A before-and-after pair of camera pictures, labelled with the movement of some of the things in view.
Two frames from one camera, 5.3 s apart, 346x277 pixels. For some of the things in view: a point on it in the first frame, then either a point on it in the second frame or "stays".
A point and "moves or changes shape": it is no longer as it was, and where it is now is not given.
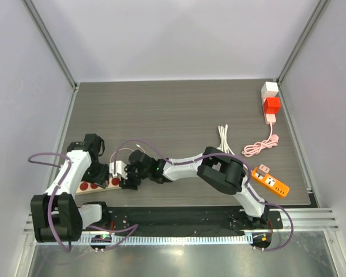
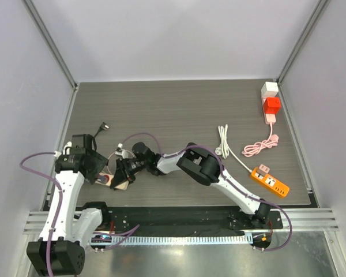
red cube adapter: x=271 y=105 stays
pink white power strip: x=268 y=118 stays
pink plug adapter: x=263 y=169 stays
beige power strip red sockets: x=86 y=187 moves or changes shape
